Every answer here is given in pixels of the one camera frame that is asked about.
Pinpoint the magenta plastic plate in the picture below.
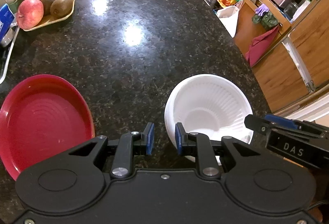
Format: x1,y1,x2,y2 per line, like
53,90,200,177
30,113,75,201
1,74,95,179

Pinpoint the blue tissue pack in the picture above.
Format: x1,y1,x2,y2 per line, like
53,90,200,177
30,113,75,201
1,3,15,47

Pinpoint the white tote bag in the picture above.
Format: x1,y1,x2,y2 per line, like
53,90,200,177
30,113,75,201
216,6,239,38

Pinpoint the red apple front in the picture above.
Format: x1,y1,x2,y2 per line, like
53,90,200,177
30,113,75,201
16,0,44,30

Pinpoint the fruit tray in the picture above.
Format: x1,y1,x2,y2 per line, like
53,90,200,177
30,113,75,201
24,0,75,32

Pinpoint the purple rubber glove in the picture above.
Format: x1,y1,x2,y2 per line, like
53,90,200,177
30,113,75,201
255,4,269,17

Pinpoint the red hanging cloth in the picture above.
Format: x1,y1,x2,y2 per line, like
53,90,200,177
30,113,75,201
245,25,279,67

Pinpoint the white bowl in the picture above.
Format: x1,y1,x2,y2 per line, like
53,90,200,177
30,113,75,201
164,74,254,145

